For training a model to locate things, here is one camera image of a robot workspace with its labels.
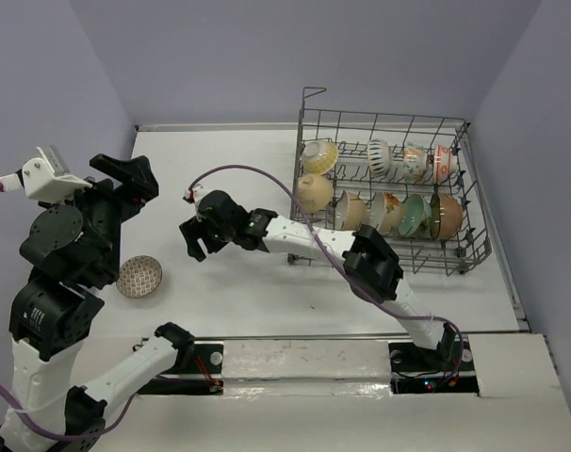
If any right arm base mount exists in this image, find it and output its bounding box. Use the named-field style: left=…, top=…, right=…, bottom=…
left=388, top=340, right=480, bottom=396

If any small patterned bowl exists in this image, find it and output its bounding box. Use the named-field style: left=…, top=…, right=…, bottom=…
left=116, top=255, right=163, bottom=299

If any plain white bowl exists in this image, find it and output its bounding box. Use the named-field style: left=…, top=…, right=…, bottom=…
left=368, top=191, right=403, bottom=234

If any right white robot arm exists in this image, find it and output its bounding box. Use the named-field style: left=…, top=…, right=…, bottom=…
left=179, top=185, right=456, bottom=369

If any grey wire dish rack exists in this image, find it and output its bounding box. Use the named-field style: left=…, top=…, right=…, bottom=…
left=294, top=87, right=492, bottom=276

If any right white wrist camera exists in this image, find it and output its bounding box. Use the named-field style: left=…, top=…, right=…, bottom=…
left=183, top=185, right=208, bottom=204

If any mint green bowl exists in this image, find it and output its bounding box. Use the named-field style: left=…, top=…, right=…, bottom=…
left=398, top=194, right=432, bottom=238

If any white bowl with patterned outside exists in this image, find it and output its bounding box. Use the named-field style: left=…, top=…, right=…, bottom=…
left=367, top=138, right=391, bottom=178

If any brown glazed bowl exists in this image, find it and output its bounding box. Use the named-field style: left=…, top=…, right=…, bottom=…
left=430, top=193, right=464, bottom=240

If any orange coral pattern bowl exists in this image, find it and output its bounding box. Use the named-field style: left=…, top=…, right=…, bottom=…
left=432, top=145, right=459, bottom=185

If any leaf and flower pattern bowl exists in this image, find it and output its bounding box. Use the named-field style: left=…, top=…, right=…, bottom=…
left=402, top=142, right=428, bottom=183

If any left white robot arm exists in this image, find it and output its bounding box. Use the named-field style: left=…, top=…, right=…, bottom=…
left=0, top=148, right=194, bottom=451

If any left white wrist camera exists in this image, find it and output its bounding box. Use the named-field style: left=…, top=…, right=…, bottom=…
left=0, top=146, right=92, bottom=204

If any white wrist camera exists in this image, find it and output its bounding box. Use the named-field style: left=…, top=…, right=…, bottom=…
left=0, top=146, right=92, bottom=204
left=183, top=185, right=208, bottom=204

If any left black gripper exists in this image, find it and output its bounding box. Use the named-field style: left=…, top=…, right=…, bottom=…
left=46, top=149, right=165, bottom=278

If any tan orange bowl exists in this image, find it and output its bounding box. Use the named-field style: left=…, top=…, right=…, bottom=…
left=296, top=173, right=334, bottom=214

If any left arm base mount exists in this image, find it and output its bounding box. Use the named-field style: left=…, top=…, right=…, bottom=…
left=138, top=341, right=224, bottom=396

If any teal bowl with yellow centre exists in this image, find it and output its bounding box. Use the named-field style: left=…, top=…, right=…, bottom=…
left=301, top=139, right=339, bottom=175

